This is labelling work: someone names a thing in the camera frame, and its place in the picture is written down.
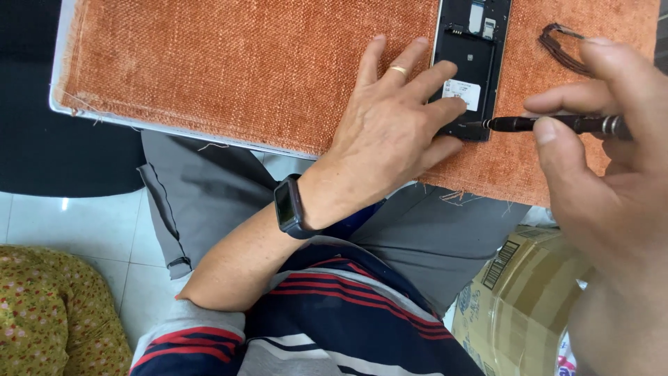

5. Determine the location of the person's left hand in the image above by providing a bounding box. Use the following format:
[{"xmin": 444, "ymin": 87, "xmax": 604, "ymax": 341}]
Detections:
[{"xmin": 300, "ymin": 34, "xmax": 468, "ymax": 230}]

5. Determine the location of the person's right hand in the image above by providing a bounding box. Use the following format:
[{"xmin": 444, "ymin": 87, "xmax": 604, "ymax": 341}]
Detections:
[{"xmin": 523, "ymin": 37, "xmax": 668, "ymax": 306}]

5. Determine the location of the black smartphone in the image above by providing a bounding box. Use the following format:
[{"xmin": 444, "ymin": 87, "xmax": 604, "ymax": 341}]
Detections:
[{"xmin": 428, "ymin": 0, "xmax": 513, "ymax": 142}]

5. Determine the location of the black precision screwdriver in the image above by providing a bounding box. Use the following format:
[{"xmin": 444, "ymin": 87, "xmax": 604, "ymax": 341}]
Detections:
[{"xmin": 464, "ymin": 115, "xmax": 633, "ymax": 141}]

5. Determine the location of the dark smartwatch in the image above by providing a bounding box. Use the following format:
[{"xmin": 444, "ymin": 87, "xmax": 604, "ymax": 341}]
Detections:
[{"xmin": 273, "ymin": 174, "xmax": 324, "ymax": 240}]

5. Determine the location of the brown cardboard box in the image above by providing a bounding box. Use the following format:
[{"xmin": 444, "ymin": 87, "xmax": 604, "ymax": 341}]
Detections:
[{"xmin": 451, "ymin": 226, "xmax": 596, "ymax": 376}]

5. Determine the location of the pink printed packet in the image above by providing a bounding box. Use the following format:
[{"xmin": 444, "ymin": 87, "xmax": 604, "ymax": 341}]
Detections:
[{"xmin": 556, "ymin": 334, "xmax": 577, "ymax": 376}]

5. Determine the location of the orange woven cloth mat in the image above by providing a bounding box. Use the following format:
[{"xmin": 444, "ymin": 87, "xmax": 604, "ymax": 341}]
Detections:
[{"xmin": 55, "ymin": 0, "xmax": 661, "ymax": 209}]

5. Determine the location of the navy red striped shirt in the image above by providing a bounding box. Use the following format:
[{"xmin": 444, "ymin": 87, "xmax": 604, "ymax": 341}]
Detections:
[{"xmin": 129, "ymin": 235, "xmax": 486, "ymax": 376}]

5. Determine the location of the black floor mat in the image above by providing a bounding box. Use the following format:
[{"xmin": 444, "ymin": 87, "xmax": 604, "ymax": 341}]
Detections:
[{"xmin": 0, "ymin": 0, "xmax": 147, "ymax": 198}]

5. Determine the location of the yellow floral cloth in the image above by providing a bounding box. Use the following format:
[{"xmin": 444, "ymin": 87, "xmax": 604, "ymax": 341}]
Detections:
[{"xmin": 0, "ymin": 245, "xmax": 133, "ymax": 376}]

